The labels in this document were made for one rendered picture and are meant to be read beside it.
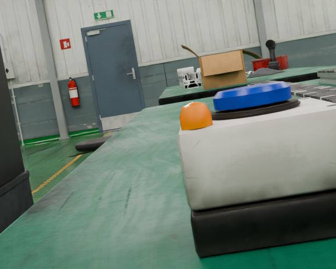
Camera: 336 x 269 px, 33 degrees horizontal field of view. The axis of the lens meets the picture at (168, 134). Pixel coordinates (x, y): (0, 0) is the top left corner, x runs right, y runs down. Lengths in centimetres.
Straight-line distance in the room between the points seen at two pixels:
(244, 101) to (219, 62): 232
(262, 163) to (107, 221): 15
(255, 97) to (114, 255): 11
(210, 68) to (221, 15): 896
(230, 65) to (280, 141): 233
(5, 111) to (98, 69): 1083
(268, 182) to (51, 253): 13
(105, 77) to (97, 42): 71
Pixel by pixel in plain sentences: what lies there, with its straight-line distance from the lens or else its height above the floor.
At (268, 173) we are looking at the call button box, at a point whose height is 81.
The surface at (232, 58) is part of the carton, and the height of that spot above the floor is 90.
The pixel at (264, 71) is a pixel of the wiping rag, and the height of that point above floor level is 80.
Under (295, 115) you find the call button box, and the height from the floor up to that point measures 84.
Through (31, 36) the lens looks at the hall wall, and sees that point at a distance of 1185.
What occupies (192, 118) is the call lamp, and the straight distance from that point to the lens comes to 26.
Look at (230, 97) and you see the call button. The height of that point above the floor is 85.
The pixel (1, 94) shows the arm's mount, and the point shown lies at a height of 88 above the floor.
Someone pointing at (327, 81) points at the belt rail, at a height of 79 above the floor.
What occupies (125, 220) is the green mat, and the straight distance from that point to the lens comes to 37.
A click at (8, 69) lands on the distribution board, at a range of 1181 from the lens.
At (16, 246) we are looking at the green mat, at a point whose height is 78.
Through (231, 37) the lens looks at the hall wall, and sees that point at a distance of 1148.
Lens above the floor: 87
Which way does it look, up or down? 6 degrees down
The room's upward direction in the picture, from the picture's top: 10 degrees counter-clockwise
